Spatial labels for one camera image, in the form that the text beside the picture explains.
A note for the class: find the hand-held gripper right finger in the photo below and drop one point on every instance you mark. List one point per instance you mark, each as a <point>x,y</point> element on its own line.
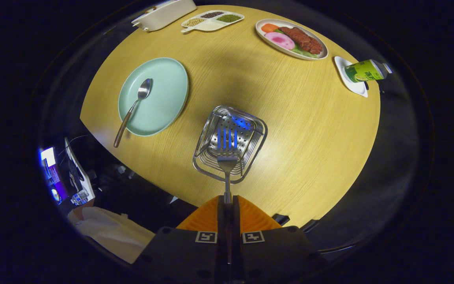
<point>235,221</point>

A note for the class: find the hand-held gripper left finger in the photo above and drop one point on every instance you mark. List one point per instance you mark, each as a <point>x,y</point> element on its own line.
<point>222,221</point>

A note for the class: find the black table clamp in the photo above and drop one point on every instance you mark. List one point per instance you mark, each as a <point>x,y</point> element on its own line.
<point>281,219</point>
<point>309,226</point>

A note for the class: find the white cloth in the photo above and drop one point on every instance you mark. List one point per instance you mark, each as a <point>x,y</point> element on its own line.
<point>112,232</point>

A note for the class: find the pale green round plate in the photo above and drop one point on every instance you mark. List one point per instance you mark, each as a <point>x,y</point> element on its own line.
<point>164,94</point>

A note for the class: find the white laptop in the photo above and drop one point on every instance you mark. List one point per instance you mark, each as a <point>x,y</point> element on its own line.
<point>79,173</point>

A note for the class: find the lit computer monitor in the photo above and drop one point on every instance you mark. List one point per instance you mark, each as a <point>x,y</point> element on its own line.
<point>51,173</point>

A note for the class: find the white square coaster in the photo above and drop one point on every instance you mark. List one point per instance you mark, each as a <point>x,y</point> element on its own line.
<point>354,86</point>

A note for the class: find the green lettuce leaf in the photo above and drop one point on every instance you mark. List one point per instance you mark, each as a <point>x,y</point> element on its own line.
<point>301,52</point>

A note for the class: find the white oval food plate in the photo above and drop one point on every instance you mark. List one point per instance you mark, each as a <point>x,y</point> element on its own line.
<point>262,37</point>

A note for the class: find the pink ham slice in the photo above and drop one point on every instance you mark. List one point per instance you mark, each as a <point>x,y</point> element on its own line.
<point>280,40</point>

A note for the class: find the brown meat piece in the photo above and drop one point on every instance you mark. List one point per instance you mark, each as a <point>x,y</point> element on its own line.
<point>302,39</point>

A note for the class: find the white divided dish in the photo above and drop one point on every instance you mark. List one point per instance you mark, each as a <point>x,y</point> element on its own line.
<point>211,26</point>

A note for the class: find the orange tomato slice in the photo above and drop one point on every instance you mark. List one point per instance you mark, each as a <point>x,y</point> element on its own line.
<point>269,27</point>

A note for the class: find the green label bottle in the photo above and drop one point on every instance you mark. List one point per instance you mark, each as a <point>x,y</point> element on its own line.
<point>365,71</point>

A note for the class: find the pile of yellow beans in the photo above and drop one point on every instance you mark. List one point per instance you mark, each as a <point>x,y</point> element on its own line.
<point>194,22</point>

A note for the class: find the pile of green beans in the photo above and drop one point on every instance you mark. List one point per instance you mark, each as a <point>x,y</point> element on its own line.
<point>229,18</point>

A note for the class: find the pile of dark beans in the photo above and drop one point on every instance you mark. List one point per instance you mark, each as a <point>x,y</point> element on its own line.
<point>212,15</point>

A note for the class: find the white toaster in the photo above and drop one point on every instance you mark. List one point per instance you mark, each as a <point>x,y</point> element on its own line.
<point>168,14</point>

